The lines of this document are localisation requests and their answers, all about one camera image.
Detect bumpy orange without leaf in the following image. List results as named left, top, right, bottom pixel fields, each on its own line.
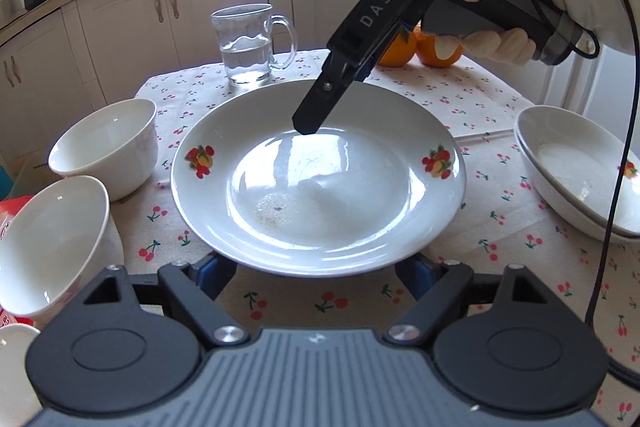
left=413, top=26, right=463, bottom=68

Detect cherry print tablecloth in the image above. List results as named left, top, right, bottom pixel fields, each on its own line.
left=109, top=48, right=640, bottom=427

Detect orange with green leaf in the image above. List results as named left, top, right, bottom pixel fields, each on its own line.
left=378, top=29, right=418, bottom=67

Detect glass mug with water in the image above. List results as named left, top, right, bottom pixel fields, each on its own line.
left=210, top=3, right=298, bottom=88

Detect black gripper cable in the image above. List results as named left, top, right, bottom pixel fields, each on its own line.
left=491, top=0, right=640, bottom=390

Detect white kitchen cabinets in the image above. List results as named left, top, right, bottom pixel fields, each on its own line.
left=0, top=0, right=640, bottom=168

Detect white plate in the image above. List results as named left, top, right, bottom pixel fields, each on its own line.
left=170, top=80, right=466, bottom=279
left=518, top=141, right=639, bottom=242
left=514, top=105, right=639, bottom=242

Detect white floral bowl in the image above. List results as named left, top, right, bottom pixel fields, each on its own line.
left=0, top=324, right=41, bottom=427
left=1, top=176, right=124, bottom=327
left=48, top=98, right=158, bottom=202

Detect red printed cardboard box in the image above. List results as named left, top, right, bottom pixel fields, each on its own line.
left=0, top=196, right=35, bottom=327

